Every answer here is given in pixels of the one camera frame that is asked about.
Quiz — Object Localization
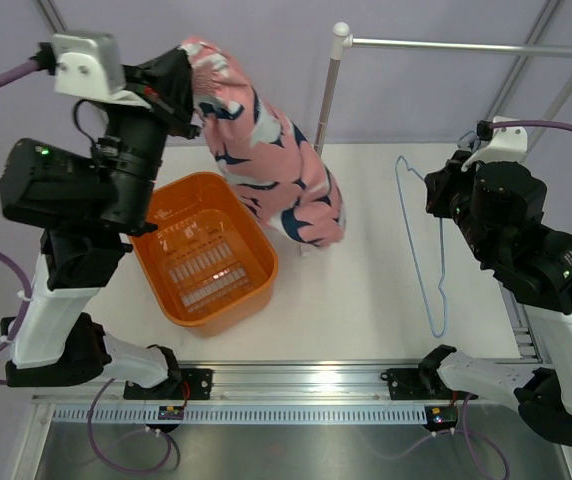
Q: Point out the blue wire hanger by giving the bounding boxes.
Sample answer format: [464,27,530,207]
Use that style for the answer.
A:
[394,155,450,340]

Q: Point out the pink shark print shorts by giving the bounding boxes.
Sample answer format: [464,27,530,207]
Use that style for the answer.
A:
[180,36,346,249]

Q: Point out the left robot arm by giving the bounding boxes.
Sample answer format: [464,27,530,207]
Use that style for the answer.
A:
[0,48,199,399]

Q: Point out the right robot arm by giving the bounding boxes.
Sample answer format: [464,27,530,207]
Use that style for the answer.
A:
[418,150,572,447]

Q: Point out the metal clothes rack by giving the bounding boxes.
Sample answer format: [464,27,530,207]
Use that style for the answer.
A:
[297,22,572,259]

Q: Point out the orange plastic basket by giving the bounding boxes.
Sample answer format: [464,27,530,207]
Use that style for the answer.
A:
[131,172,278,337]

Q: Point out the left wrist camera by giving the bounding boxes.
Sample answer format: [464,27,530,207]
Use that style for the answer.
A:
[50,30,126,103]

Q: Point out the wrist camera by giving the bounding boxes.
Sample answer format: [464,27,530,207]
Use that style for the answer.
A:
[50,30,126,103]
[461,116,528,171]

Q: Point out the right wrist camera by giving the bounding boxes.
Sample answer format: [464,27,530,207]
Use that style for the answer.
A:
[461,116,528,171]

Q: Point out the aluminium mounting rail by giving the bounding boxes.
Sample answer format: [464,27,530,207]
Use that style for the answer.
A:
[30,360,572,406]

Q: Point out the white slotted cable duct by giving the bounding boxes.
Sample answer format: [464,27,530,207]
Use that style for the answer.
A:
[53,403,427,425]

